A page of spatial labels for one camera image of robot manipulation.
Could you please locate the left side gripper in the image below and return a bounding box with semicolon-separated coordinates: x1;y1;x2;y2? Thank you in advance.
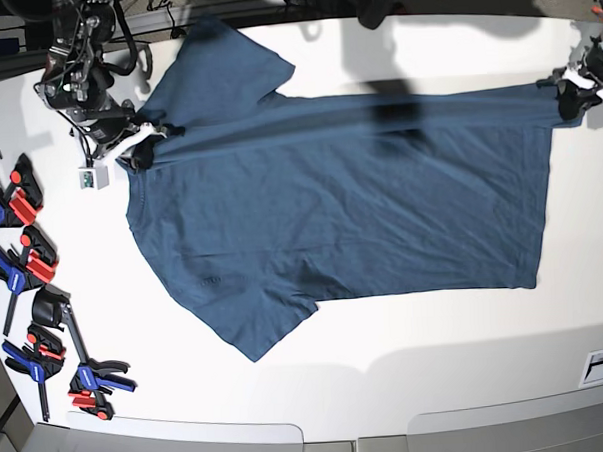
553;42;603;121

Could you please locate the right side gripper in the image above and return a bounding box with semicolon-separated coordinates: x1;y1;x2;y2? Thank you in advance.
80;100;185;172

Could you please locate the blue T-shirt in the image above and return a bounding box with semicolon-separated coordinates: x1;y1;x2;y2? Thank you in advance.
127;18;563;361

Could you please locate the robot arm on right side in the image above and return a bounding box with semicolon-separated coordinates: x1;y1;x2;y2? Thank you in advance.
34;0;184;170

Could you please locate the blue red clamp top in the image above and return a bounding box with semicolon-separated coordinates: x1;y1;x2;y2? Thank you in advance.
0;154;43;228

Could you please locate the blue red clamp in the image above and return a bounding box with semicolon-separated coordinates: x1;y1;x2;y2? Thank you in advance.
60;303;136;421
0;154;43;228
0;225;58;337
1;322;66;422

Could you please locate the blue red clamp bottom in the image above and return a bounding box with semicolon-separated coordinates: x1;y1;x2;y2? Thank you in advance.
60;303;136;421

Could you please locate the grey chair right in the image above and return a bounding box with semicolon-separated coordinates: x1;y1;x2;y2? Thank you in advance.
353;385;603;452

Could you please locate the right side wrist camera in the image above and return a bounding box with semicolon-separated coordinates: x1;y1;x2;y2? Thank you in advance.
78;166;109;190

